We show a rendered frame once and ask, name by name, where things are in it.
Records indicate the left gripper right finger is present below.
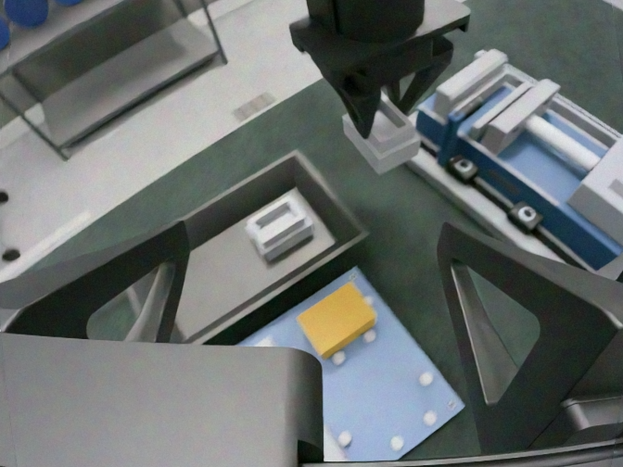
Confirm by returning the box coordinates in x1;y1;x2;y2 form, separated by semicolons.
437;221;623;454

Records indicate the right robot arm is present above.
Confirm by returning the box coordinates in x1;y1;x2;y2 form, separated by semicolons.
306;0;338;36

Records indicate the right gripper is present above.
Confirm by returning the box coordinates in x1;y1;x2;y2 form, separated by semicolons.
289;0;472;140

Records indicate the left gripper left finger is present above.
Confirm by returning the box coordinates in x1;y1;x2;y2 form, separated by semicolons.
0;220;191;344

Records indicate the yellow block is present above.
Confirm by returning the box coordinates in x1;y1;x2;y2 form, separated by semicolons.
299;280;379;357

